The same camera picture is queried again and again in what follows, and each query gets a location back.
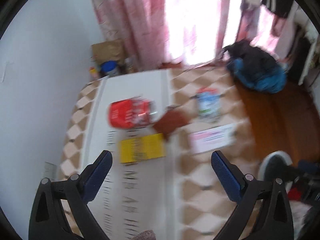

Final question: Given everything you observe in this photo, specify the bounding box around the checkered bed cover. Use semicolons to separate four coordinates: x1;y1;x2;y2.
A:
60;68;259;239

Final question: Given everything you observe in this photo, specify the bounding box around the hanging clothes rack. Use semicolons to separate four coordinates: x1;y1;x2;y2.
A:
237;0;319;85

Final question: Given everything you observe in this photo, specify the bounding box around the brown paper bag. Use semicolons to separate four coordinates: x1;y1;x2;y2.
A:
91;40;126;65

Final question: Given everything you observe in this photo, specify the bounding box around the orange drink bottle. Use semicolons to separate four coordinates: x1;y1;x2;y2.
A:
125;57;138;74

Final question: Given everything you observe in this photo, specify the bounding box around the pink white tissue box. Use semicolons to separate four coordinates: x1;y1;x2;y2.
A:
188;124;236;154

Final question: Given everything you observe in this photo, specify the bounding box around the white wall socket strip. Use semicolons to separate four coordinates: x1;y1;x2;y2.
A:
42;162;57;181

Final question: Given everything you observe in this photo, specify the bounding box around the pink floral curtain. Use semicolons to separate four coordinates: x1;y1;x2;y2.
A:
92;0;241;70

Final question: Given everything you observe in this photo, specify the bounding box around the red crushed soda can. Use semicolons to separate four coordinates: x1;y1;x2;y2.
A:
107;96;157;129

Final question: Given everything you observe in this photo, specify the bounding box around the pink small bottle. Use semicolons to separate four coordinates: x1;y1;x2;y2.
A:
89;67;100;80

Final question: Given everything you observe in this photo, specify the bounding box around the red blanket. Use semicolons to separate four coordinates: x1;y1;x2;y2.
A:
287;187;303;202

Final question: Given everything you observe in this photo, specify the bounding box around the dark clothes pile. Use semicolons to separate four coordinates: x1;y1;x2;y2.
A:
221;40;286;94

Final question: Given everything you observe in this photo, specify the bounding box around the brown snack wrapper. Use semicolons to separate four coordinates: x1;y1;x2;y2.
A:
152;106;190;141

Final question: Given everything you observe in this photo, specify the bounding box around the white round trash bin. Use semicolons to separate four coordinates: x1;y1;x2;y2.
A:
258;151;293;183

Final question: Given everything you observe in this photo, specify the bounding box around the blue lid white can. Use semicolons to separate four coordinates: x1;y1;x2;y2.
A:
100;61;119;77

